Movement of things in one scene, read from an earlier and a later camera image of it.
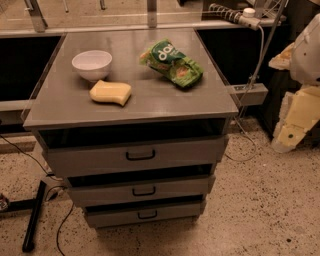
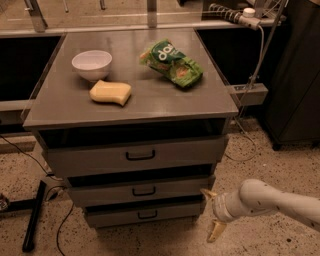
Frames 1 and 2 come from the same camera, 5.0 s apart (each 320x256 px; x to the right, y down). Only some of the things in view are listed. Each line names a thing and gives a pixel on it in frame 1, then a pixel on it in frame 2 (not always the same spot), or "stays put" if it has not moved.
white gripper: (307, 58) -> (219, 206)
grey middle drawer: (89, 190) stays put
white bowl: (92, 65) stays put
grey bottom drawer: (98, 216) stays put
